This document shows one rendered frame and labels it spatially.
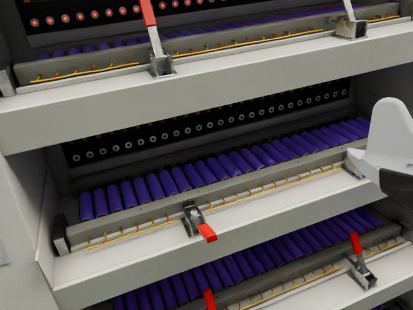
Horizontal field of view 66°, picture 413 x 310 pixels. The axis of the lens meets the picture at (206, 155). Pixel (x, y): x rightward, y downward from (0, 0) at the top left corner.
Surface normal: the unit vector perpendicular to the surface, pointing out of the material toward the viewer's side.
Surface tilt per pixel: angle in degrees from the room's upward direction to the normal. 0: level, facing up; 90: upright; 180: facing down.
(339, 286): 16
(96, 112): 105
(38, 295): 90
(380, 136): 90
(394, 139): 90
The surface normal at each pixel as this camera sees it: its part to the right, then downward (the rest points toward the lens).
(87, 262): -0.09, -0.85
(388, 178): -0.92, 0.26
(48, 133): 0.35, 0.45
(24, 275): 0.32, 0.21
